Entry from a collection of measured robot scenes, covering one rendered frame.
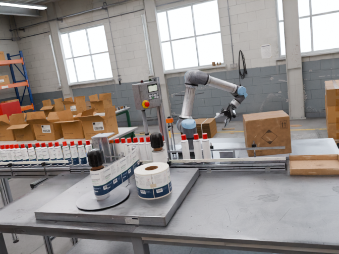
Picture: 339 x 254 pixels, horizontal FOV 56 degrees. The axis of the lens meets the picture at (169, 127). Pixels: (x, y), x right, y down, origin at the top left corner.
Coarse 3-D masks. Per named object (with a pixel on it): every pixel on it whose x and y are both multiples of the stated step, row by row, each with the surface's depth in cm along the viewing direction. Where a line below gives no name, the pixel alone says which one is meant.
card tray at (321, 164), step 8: (296, 160) 214; (304, 160) 212; (312, 160) 210; (320, 160) 208; (328, 160) 206; (336, 160) 204; (296, 168) 200; (304, 168) 189; (312, 168) 187; (320, 168) 186; (328, 168) 184; (336, 168) 183
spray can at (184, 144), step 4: (184, 136) 222; (184, 140) 223; (184, 144) 223; (188, 144) 225; (184, 148) 223; (188, 148) 224; (184, 152) 224; (188, 152) 225; (184, 156) 225; (188, 156) 225
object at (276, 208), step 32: (288, 160) 217; (32, 192) 227; (192, 192) 188; (224, 192) 182; (256, 192) 176; (288, 192) 171; (320, 192) 166; (0, 224) 182; (32, 224) 176; (64, 224) 171; (96, 224) 165; (128, 224) 161; (192, 224) 152; (224, 224) 148; (256, 224) 144; (288, 224) 140; (320, 224) 137
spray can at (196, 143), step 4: (196, 136) 219; (196, 140) 219; (196, 144) 219; (200, 144) 221; (196, 148) 220; (200, 148) 221; (196, 152) 221; (200, 152) 221; (196, 156) 222; (200, 156) 221
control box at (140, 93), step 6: (138, 84) 225; (144, 84) 227; (138, 90) 226; (144, 90) 228; (138, 96) 228; (144, 96) 228; (138, 102) 230; (144, 102) 228; (150, 102) 232; (156, 102) 235; (138, 108) 232; (144, 108) 229
